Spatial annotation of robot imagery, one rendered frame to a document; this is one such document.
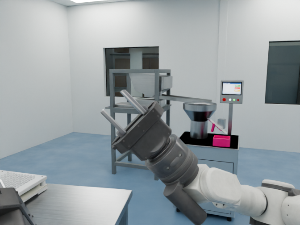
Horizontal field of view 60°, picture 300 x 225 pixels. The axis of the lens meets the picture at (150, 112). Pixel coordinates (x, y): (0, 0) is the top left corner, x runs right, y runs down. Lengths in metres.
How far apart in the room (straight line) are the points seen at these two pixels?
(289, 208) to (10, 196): 0.58
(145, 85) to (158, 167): 3.02
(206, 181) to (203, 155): 2.10
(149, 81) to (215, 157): 1.41
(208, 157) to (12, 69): 3.79
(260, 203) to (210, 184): 0.21
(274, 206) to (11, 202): 0.59
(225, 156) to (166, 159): 2.13
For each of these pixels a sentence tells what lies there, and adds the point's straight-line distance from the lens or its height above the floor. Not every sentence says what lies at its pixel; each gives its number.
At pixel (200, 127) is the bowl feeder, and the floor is 0.89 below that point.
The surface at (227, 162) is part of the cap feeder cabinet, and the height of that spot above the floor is 0.62.
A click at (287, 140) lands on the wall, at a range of 5.43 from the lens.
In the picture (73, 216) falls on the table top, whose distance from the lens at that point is 1.21.
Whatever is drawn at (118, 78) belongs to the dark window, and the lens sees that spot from 5.90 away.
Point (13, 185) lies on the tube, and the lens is 1.39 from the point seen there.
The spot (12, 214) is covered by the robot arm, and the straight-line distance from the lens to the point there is 0.33.
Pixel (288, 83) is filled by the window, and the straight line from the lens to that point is 5.37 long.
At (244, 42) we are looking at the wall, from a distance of 5.23.
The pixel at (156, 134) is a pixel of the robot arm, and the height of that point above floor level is 1.37.
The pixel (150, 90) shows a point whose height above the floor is 1.22.
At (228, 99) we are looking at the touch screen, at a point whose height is 1.18.
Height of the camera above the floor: 1.49
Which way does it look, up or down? 9 degrees down
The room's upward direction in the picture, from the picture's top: straight up
